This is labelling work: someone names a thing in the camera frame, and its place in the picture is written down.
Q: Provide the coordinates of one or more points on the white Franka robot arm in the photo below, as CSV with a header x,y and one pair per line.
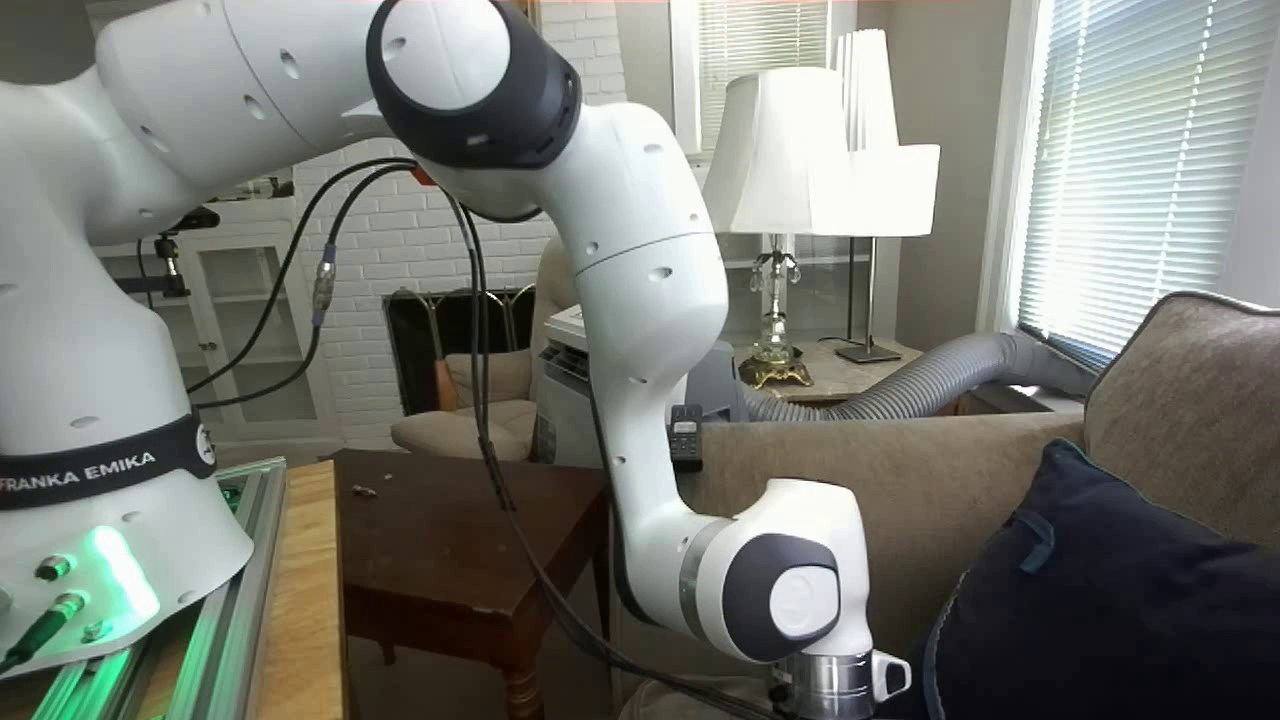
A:
x,y
121,332

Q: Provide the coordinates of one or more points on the plain black remote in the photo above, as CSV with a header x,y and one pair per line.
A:
x,y
691,441

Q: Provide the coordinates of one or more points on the white portable air conditioner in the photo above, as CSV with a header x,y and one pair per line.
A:
x,y
566,384

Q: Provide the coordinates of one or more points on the wooden lamp side table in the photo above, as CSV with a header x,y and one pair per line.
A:
x,y
835,375

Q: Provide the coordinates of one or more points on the beige armchair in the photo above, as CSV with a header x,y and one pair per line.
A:
x,y
460,427

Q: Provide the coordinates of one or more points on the black fireplace screen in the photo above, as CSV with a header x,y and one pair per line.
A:
x,y
435,343

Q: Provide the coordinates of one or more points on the beige fabric sofa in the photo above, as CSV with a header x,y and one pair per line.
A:
x,y
826,461

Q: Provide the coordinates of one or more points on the crystal lamp with white shade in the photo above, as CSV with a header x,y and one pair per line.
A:
x,y
781,144

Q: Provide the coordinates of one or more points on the dark brown wooden table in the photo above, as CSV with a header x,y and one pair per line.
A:
x,y
443,535

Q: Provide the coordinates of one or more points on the small metal bolt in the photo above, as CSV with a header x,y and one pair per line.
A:
x,y
361,488

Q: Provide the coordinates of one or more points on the white glass door cabinet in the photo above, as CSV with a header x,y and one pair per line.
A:
x,y
253,345

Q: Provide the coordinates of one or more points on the light wood robot table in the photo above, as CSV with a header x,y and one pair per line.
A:
x,y
303,603

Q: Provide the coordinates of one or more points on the navy blue pillow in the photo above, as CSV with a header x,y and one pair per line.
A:
x,y
1104,615

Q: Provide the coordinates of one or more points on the white window blind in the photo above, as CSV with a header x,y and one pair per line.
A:
x,y
1160,161

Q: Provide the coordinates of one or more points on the black camera on tripod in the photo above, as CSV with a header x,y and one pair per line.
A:
x,y
178,221

